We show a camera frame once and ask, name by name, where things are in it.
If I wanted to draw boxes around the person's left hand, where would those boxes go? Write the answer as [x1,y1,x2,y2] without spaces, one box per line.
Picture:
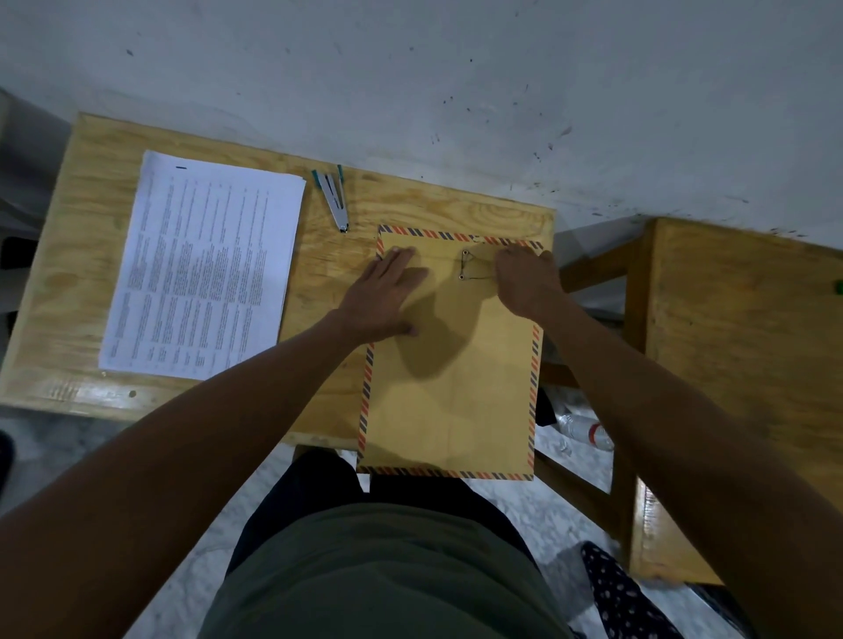
[336,247,429,345]

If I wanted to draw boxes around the person's right hand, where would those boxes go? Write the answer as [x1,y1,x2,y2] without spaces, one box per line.
[494,245,566,324]

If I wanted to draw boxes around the brown envelope with striped border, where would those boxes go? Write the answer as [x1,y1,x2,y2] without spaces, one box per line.
[356,224,546,482]

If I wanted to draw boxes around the person's left forearm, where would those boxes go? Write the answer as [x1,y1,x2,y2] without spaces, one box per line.
[0,311,370,639]

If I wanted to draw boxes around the person's right forearm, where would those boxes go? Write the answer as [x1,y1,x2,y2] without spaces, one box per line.
[537,293,843,639]

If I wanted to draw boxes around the clear plastic bottle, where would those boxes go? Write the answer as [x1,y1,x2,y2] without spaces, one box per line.
[552,403,617,453]

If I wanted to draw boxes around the person's black trousers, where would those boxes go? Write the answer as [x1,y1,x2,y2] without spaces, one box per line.
[224,448,536,582]

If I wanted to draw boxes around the stack of printed paper sheets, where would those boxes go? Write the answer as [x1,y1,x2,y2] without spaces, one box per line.
[98,150,308,382]

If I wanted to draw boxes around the dark wooden table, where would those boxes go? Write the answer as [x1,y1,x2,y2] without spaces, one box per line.
[532,216,843,588]

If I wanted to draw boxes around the person's green shirt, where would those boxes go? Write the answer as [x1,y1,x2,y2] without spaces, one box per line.
[198,503,575,639]

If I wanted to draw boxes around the light wooden table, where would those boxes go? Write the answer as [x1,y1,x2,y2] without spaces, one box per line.
[0,112,558,450]

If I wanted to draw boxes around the dark polka dot cloth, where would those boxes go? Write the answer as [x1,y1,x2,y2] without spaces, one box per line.
[580,540,667,639]

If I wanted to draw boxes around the silver stapler with teal handles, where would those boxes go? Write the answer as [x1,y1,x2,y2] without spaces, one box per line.
[311,165,350,234]

